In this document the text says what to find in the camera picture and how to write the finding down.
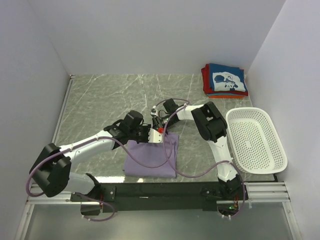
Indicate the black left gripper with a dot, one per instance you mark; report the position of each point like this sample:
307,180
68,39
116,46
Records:
147,127

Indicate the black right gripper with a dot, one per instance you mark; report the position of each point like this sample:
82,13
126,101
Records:
157,122

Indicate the purple t shirt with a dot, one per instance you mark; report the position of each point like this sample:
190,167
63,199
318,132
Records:
153,159

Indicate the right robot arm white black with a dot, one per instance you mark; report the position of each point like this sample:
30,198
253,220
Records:
212,127

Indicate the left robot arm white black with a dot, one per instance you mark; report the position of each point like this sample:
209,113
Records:
52,170

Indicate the orange folded t shirt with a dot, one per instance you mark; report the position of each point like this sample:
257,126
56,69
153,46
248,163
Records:
226,96

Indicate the red folded t shirt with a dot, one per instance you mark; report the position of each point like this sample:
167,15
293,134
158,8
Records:
208,91

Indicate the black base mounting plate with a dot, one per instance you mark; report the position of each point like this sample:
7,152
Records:
157,196

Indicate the blue printed folded t shirt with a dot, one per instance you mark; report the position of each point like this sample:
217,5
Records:
223,78

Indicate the white perforated plastic basket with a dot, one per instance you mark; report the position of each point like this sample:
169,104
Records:
254,141

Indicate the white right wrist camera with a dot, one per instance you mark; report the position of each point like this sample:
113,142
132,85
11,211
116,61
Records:
154,112

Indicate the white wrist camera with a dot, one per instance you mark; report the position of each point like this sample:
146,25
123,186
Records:
155,137
154,112

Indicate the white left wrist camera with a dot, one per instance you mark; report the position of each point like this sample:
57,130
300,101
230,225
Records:
155,137

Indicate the aluminium front rail frame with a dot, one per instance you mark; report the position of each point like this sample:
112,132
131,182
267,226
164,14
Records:
164,211

